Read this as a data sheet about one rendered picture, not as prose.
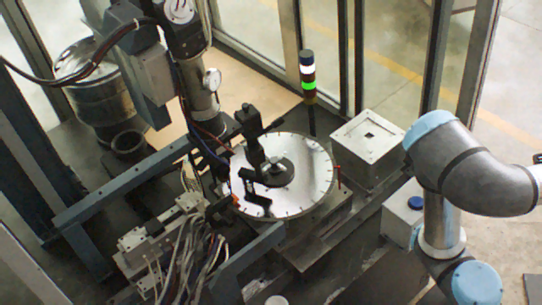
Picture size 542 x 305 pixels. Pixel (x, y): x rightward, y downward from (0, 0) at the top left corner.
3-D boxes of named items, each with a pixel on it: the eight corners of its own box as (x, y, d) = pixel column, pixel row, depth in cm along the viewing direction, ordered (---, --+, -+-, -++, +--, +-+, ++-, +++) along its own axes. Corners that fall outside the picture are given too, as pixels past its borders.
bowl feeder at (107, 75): (139, 92, 214) (112, 22, 187) (175, 126, 196) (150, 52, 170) (76, 129, 202) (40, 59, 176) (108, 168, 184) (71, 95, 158)
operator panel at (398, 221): (435, 182, 161) (442, 152, 150) (463, 201, 155) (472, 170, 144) (378, 233, 151) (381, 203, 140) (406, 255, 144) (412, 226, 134)
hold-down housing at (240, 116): (260, 151, 135) (249, 94, 121) (269, 161, 132) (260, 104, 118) (243, 161, 134) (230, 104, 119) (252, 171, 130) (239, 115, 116)
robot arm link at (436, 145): (438, 296, 125) (440, 170, 84) (407, 252, 135) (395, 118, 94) (478, 274, 125) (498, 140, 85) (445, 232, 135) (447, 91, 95)
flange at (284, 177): (250, 178, 145) (248, 173, 144) (269, 153, 151) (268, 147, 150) (282, 191, 141) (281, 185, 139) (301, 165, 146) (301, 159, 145)
